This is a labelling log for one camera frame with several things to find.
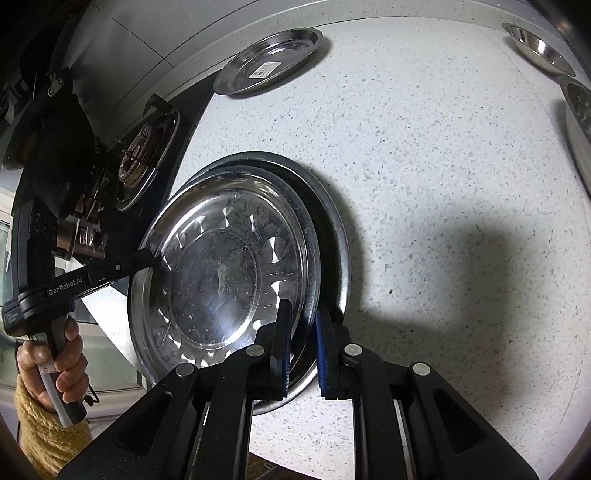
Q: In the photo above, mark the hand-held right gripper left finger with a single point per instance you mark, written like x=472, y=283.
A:
x=280, y=350

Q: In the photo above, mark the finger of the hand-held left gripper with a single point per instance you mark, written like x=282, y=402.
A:
x=124, y=265

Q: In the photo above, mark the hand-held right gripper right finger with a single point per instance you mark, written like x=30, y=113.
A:
x=325, y=355

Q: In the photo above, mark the large dark-rimmed steel plate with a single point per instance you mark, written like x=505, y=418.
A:
x=330, y=240

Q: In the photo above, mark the large steel bowl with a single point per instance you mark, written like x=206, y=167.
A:
x=577, y=124

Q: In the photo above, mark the small steel bowl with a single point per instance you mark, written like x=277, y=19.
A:
x=540, y=48

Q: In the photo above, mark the person's left hand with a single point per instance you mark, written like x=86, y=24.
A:
x=64, y=364

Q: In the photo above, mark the gas stove burner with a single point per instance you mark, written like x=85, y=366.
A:
x=138, y=157

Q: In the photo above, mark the black glass gas stove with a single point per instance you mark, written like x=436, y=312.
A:
x=60, y=152

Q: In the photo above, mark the small steel plate with label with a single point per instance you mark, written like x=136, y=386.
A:
x=268, y=60

